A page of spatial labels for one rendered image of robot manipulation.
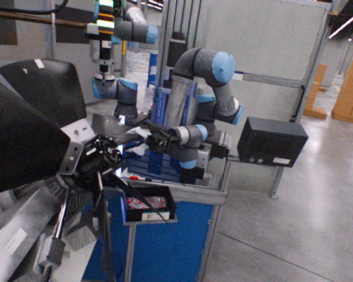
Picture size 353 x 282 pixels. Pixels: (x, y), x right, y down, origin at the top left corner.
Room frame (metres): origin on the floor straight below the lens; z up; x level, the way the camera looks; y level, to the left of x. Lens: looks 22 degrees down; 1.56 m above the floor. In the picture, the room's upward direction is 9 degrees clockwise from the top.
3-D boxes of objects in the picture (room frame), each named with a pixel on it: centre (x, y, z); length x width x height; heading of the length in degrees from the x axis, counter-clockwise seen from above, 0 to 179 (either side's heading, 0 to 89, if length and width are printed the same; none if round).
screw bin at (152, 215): (0.98, 0.08, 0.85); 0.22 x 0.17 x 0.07; 108
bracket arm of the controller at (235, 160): (1.16, -0.37, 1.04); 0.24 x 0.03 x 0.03; 93
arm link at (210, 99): (1.48, -0.15, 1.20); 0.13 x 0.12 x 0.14; 62
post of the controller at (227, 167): (1.16, -0.27, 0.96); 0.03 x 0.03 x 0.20; 3
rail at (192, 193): (1.14, 0.16, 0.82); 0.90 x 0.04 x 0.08; 93
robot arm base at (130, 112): (1.58, 0.34, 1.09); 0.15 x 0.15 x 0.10
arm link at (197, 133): (1.05, -0.07, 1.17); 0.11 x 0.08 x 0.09; 130
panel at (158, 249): (1.14, 0.16, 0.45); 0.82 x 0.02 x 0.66; 93
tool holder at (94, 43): (0.77, 0.25, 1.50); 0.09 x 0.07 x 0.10; 128
